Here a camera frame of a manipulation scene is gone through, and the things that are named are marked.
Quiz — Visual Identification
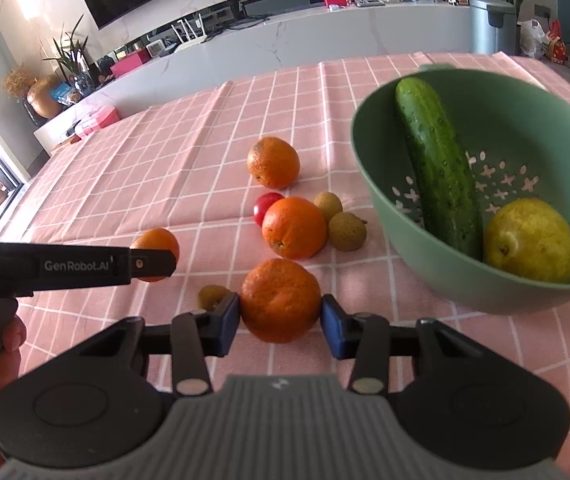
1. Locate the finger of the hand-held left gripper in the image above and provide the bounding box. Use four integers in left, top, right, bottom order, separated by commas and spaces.
129, 247, 178, 281

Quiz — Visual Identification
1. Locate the small orange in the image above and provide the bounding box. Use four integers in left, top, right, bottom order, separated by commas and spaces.
130, 228, 180, 282

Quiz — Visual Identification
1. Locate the grey pedal trash can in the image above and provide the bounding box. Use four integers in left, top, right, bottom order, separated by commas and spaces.
467, 0, 518, 56

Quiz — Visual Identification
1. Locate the pink checkered tablecloth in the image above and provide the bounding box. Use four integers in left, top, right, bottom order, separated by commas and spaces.
0, 51, 570, 480

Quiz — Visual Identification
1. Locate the red tomato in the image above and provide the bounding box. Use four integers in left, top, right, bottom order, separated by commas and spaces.
253, 192, 286, 227

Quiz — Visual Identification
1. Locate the white marble media cabinet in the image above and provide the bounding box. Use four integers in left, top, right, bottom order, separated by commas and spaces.
32, 0, 476, 153

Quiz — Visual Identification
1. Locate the white plastic bag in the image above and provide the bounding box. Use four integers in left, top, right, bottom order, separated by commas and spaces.
519, 19, 548, 58

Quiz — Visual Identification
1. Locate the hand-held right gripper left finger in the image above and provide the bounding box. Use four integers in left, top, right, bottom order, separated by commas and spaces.
115, 292, 242, 397

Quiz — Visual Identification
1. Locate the yellow pear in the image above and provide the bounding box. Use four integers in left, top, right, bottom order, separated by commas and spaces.
483, 197, 570, 283

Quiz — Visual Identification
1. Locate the magenta box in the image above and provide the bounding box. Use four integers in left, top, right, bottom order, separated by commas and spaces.
110, 52, 150, 77

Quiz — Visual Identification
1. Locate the brown round vase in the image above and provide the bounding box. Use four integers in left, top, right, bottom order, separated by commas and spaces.
26, 76, 63, 118

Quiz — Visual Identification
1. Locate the red gift bag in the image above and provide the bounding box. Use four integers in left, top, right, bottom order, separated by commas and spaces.
545, 20, 570, 64

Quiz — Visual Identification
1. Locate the dried flower bunch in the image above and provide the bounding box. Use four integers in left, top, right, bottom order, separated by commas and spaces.
2, 65, 38, 98

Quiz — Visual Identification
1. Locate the black cable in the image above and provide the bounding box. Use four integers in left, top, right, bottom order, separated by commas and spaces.
205, 12, 271, 36

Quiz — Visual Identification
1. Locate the green cucumber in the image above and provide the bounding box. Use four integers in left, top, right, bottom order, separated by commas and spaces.
395, 77, 484, 261

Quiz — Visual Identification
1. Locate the white router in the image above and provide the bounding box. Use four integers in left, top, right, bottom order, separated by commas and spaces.
172, 17, 206, 51

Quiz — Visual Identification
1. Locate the large orange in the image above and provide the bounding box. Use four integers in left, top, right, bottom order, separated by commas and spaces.
246, 137, 301, 190
240, 258, 322, 344
261, 197, 328, 260

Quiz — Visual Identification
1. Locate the brown kiwi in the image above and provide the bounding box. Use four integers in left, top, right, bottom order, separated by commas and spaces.
328, 211, 367, 252
197, 285, 233, 313
313, 191, 344, 223

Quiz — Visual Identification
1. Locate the blue snack packet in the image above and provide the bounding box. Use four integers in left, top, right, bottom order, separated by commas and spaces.
50, 82, 73, 106

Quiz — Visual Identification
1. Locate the green plant in glass vase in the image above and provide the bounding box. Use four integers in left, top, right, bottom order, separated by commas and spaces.
42, 15, 98, 93

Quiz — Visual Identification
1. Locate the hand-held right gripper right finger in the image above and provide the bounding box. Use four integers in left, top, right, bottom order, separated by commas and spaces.
321, 294, 458, 395

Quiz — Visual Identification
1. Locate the green colander bowl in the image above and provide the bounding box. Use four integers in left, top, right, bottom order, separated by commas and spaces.
350, 62, 570, 318

